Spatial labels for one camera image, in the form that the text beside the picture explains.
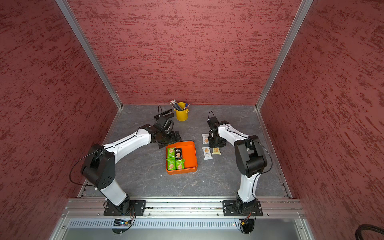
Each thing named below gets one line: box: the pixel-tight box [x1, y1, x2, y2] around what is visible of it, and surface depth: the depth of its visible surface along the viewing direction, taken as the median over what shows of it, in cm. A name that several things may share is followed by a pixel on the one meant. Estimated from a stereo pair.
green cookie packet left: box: [167, 158, 177, 171], surface depth 87 cm
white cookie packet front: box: [201, 146, 213, 160], surface depth 95 cm
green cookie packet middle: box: [175, 159, 186, 170], surface depth 89 cm
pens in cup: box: [169, 99, 190, 111], surface depth 103 cm
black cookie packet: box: [174, 147, 183, 160], surface depth 94 cm
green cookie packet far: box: [167, 147, 176, 158], surface depth 93 cm
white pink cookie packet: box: [201, 133, 210, 144], surface depth 102 cm
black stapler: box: [154, 109, 175, 120], surface depth 116 cm
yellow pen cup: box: [174, 102, 190, 122], surface depth 109 cm
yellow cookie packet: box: [212, 147, 221, 155], surface depth 94 cm
